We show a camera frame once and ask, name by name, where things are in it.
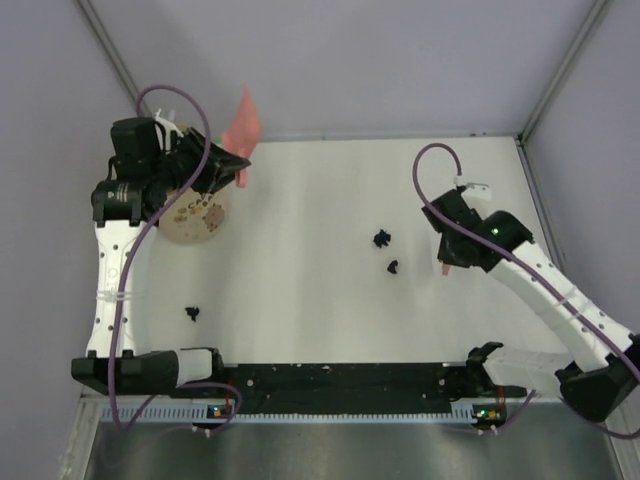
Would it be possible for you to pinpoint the beige capybara bucket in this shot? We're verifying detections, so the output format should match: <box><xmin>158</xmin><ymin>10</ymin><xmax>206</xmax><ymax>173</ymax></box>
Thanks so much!
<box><xmin>158</xmin><ymin>188</ymin><xmax>230</xmax><ymax>245</ymax></box>

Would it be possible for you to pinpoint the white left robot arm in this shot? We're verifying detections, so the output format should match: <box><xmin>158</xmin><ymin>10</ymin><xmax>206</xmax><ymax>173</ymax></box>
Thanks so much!
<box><xmin>71</xmin><ymin>117</ymin><xmax>251</xmax><ymax>397</ymax></box>

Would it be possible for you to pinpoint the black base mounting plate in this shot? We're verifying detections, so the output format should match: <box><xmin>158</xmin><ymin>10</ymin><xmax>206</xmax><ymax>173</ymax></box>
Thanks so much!
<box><xmin>166</xmin><ymin>362</ymin><xmax>498</xmax><ymax>414</ymax></box>

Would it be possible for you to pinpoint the black paper scrap left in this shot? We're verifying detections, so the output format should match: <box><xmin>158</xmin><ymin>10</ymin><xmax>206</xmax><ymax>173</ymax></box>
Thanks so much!
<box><xmin>185</xmin><ymin>306</ymin><xmax>200</xmax><ymax>322</ymax></box>

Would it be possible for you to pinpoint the aluminium frame post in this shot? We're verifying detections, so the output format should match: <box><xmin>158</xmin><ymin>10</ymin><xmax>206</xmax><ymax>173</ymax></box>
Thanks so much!
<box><xmin>517</xmin><ymin>0</ymin><xmax>614</xmax><ymax>145</ymax></box>
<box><xmin>72</xmin><ymin>0</ymin><xmax>152</xmax><ymax>116</ymax></box>

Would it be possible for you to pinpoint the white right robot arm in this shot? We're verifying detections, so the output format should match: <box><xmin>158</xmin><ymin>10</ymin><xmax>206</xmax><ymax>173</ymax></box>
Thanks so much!
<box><xmin>422</xmin><ymin>187</ymin><xmax>639</xmax><ymax>423</ymax></box>

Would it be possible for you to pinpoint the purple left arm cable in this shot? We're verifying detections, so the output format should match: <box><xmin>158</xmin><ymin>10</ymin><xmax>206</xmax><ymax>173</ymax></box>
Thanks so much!
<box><xmin>107</xmin><ymin>84</ymin><xmax>244</xmax><ymax>432</ymax></box>

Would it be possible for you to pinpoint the right aluminium frame post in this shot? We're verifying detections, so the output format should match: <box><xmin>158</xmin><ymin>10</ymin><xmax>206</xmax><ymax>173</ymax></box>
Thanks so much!
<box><xmin>517</xmin><ymin>0</ymin><xmax>614</xmax><ymax>145</ymax></box>

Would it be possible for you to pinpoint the black paper scrap centre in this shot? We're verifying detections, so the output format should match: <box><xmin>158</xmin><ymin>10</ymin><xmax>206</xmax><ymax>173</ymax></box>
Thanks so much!
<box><xmin>386</xmin><ymin>259</ymin><xmax>399</xmax><ymax>275</ymax></box>

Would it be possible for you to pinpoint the black paper scrap upper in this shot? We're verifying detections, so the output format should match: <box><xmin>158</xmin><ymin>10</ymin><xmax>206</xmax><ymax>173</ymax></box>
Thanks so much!
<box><xmin>372</xmin><ymin>229</ymin><xmax>392</xmax><ymax>249</ymax></box>

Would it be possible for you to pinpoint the left aluminium frame post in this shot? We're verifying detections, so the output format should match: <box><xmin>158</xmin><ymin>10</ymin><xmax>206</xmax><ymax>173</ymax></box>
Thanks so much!
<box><xmin>72</xmin><ymin>0</ymin><xmax>152</xmax><ymax>116</ymax></box>

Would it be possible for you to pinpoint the grey slotted cable duct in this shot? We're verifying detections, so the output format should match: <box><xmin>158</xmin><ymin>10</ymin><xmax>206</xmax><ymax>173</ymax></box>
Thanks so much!
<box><xmin>99</xmin><ymin>402</ymin><xmax>506</xmax><ymax>425</ymax></box>

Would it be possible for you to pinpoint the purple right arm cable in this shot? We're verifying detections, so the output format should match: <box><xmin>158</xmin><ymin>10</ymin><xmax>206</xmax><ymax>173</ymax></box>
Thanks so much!
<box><xmin>411</xmin><ymin>142</ymin><xmax>640</xmax><ymax>441</ymax></box>

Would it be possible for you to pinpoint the black paper scrap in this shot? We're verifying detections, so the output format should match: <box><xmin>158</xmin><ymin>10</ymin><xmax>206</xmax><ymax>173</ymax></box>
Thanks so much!
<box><xmin>372</xmin><ymin>229</ymin><xmax>392</xmax><ymax>249</ymax></box>
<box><xmin>185</xmin><ymin>306</ymin><xmax>200</xmax><ymax>322</ymax></box>
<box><xmin>386</xmin><ymin>259</ymin><xmax>399</xmax><ymax>275</ymax></box>

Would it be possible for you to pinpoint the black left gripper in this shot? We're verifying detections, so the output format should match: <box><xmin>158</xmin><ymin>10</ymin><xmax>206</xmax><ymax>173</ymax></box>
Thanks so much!
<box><xmin>148</xmin><ymin>126</ymin><xmax>249</xmax><ymax>195</ymax></box>

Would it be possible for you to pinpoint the pink dustpan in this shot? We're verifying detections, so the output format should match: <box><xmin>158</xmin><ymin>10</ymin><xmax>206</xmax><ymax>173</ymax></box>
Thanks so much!
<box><xmin>221</xmin><ymin>85</ymin><xmax>261</xmax><ymax>159</ymax></box>

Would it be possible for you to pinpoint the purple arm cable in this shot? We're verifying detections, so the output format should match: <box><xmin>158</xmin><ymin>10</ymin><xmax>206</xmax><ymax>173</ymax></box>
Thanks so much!
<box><xmin>107</xmin><ymin>84</ymin><xmax>244</xmax><ymax>432</ymax></box>
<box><xmin>411</xmin><ymin>142</ymin><xmax>640</xmax><ymax>441</ymax></box>

